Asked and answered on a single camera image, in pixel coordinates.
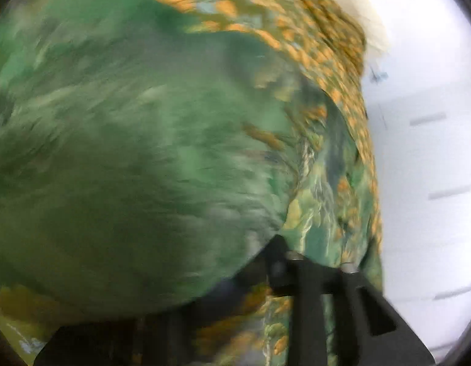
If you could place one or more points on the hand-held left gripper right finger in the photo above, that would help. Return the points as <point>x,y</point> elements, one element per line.
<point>307,312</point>

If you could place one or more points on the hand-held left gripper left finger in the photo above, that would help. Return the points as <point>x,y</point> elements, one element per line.
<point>170,316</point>

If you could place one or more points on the green floral pillow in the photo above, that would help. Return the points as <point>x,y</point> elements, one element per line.
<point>125,167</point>

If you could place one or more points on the white wardrobe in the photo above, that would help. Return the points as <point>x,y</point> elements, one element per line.
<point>422,206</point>

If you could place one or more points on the orange-spotted green bedsheet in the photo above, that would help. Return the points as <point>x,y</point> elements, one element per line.
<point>315,26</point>

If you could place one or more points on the white pillow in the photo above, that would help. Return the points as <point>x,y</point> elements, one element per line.
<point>349,3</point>

